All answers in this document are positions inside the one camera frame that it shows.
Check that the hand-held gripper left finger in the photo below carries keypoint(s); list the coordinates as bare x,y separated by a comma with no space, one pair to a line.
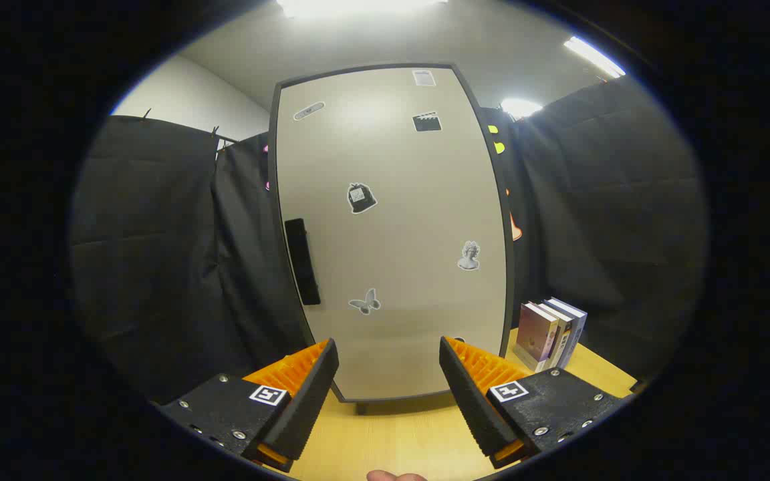
308,401

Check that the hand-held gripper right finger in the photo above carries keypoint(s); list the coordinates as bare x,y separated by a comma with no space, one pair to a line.
468,401

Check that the grey cabinet door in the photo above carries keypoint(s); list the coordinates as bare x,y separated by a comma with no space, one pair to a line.
392,200

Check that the dark cabinet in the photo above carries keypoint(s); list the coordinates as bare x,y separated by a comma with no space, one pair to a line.
361,408

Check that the white spine book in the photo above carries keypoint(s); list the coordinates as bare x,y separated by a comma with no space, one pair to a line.
564,334

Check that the blue grey book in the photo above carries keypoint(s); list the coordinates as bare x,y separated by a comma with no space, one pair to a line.
577,327

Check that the black backdrop cloth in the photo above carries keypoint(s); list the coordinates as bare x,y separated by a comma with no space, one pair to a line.
158,254

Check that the small ceiling light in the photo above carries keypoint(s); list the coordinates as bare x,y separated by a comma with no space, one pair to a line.
520,107

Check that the long strip ceiling light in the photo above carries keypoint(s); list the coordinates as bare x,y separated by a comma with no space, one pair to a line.
592,56

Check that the wide ceiling light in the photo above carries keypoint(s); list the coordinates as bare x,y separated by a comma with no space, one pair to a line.
358,5

